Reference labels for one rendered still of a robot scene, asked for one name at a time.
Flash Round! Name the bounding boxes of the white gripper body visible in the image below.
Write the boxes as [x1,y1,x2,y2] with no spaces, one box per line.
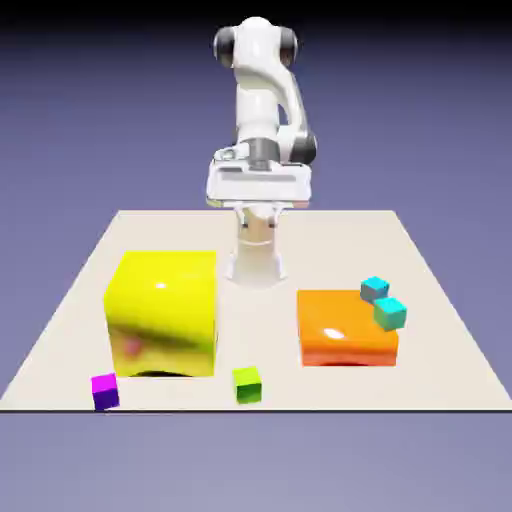
[205,158,314,210]

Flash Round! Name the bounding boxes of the small cyan cube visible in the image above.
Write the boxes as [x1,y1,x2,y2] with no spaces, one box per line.
[359,276,391,305]
[373,296,408,333]

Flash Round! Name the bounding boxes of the small green cube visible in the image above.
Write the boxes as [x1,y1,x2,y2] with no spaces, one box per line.
[232,366,264,405]

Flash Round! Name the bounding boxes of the small purple cube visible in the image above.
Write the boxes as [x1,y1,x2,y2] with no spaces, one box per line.
[90,372,121,413]

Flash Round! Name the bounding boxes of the large yellow box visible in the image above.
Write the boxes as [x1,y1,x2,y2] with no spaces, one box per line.
[103,250,218,378]

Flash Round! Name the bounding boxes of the large orange box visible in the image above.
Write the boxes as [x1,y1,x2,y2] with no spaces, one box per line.
[296,289,400,368]

